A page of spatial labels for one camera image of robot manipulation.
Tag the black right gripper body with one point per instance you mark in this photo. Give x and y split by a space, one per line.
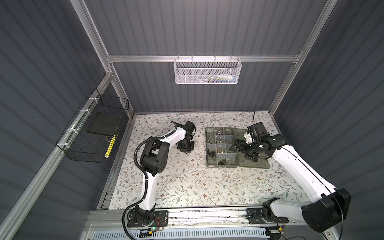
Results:
250 150

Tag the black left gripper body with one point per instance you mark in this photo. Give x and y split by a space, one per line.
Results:
186 146

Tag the translucent green organizer box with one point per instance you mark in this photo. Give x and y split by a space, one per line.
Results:
233 157

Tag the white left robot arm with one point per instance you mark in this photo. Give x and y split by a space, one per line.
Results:
151 157

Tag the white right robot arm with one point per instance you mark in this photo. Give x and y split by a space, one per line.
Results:
327 205

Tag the yellow marker pen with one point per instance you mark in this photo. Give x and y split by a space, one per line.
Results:
110 147

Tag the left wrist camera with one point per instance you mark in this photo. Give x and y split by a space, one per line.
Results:
190 128

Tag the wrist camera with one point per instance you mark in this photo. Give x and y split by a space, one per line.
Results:
190 128
256 133

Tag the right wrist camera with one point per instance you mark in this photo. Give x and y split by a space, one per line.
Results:
256 133

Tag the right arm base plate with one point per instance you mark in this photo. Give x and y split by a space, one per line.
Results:
264 215

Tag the white wire mesh basket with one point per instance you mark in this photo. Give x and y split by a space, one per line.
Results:
211 71

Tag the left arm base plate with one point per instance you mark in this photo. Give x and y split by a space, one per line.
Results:
151 219

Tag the black wire basket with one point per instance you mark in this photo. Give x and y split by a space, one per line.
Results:
87 138

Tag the aluminium front rail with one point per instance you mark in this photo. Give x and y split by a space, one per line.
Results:
186 217

